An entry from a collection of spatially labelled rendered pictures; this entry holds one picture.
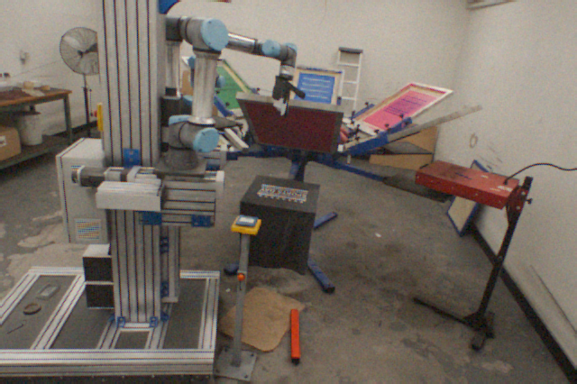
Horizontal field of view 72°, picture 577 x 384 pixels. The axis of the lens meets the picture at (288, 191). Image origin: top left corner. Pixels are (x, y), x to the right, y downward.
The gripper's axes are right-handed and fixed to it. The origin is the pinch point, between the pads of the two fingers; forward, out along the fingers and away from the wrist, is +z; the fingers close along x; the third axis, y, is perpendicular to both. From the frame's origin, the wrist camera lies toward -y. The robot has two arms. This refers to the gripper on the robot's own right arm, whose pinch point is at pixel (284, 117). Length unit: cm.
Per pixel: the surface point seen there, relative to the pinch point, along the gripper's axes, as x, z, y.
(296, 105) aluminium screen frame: -14.4, -8.9, -3.5
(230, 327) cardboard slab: -56, 137, 22
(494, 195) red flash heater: -56, 24, -129
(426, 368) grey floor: -54, 139, -107
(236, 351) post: -24, 136, 11
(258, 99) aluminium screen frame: -14.4, -9.1, 16.9
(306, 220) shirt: -29, 53, -17
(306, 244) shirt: -34, 68, -20
